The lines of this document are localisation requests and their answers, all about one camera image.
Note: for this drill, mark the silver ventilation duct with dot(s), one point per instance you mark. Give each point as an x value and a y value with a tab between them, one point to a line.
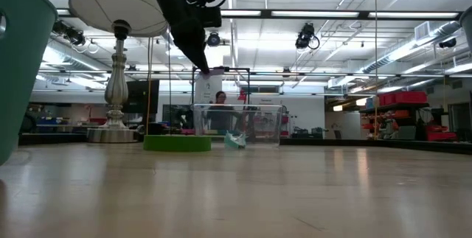
405	50

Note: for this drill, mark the person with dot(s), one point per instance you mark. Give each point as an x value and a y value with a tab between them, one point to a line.
220	99

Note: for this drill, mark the white shade silver table lamp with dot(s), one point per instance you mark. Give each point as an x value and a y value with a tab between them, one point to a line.
118	6

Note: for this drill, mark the shelf with red bins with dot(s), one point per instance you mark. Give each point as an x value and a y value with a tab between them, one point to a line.
402	98

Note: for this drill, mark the green masking tape roll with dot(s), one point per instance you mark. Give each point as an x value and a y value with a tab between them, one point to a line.
177	144

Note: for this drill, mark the clear plastic bin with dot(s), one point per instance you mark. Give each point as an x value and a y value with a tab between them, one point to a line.
265	120

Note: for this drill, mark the teal green plastic bin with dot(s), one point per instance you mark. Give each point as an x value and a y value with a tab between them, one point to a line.
22	83

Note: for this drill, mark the black overhead light bar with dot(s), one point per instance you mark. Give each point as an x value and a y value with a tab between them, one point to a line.
266	13

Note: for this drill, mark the black monitor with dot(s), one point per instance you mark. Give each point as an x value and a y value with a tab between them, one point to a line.
142	96

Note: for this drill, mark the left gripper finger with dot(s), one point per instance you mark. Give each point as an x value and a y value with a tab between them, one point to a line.
197	39
184	42

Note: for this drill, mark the teal staple remover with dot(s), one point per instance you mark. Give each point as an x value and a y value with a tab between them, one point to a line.
231	141

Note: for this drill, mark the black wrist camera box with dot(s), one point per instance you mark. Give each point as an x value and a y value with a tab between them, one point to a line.
211	17

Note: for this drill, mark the red crates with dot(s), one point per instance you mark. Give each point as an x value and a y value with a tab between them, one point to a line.
440	135

